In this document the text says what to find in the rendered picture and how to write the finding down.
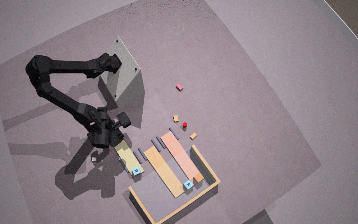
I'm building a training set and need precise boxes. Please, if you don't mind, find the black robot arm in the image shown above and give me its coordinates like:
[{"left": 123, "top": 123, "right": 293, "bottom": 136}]
[{"left": 25, "top": 53, "right": 124, "bottom": 149}]

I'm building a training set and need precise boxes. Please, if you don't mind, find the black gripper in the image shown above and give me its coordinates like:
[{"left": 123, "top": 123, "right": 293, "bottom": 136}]
[{"left": 87, "top": 112, "right": 131, "bottom": 143}]

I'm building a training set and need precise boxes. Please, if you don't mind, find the small pink block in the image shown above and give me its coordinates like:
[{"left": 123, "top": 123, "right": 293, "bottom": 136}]
[{"left": 176, "top": 84, "right": 183, "bottom": 90}]

